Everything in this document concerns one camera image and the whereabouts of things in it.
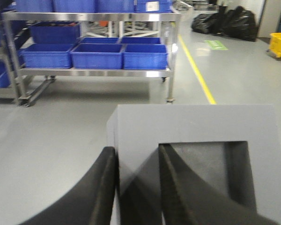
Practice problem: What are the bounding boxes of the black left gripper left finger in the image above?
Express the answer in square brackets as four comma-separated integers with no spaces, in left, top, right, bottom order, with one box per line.
[23,146,118,225]

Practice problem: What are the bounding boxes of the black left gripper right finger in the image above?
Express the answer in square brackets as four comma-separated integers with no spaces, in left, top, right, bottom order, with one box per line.
[158,143,277,225]

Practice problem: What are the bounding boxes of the gray hollow square base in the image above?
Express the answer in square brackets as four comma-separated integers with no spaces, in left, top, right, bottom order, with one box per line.
[107,104,281,225]

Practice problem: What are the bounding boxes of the blue bin lower shelf right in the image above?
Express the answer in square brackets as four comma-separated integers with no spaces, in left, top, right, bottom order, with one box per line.
[123,44,168,70]

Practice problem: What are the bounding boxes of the blue bin shelf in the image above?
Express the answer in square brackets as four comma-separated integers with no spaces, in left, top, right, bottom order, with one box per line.
[70,44,123,69]
[22,43,77,68]
[123,44,168,70]
[29,22,80,44]

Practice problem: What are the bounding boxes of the blue bin lower shelf middle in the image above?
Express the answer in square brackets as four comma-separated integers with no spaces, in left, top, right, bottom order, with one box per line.
[70,44,123,69]

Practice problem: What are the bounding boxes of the blue bin lower shelf left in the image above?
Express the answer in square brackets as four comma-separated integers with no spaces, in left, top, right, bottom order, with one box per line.
[22,43,77,68]

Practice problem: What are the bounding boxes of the blue bin back shelf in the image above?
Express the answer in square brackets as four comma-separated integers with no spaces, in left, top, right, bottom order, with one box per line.
[29,22,80,44]

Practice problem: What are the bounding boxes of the steel cart with shelves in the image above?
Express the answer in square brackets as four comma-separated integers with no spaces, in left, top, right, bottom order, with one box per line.
[3,9,181,105]

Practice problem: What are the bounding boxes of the yellow mop bucket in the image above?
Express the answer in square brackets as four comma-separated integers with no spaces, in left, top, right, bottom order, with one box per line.
[266,32,281,59]

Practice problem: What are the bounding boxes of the black garbage bags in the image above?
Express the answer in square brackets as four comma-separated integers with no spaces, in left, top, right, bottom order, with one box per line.
[190,6,258,42]

